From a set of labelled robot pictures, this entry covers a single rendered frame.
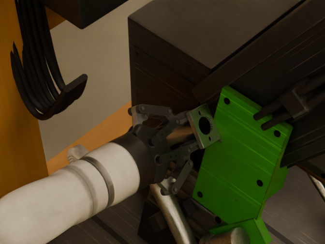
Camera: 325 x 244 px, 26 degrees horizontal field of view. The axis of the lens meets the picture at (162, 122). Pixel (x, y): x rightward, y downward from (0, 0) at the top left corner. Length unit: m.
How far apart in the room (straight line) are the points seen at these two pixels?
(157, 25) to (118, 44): 1.84
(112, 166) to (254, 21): 0.39
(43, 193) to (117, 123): 0.67
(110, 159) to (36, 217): 0.14
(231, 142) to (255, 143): 0.04
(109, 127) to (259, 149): 0.54
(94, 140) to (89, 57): 1.50
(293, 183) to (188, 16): 0.40
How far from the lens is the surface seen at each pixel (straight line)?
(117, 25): 3.05
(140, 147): 0.90
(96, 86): 2.79
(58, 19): 1.21
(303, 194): 1.34
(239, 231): 1.04
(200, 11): 1.15
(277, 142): 0.95
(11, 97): 1.09
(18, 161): 1.18
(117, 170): 0.87
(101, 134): 1.44
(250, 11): 1.16
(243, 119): 0.97
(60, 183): 0.83
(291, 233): 1.29
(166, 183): 0.96
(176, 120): 0.98
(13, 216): 0.77
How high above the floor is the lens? 1.96
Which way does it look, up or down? 48 degrees down
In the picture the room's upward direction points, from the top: straight up
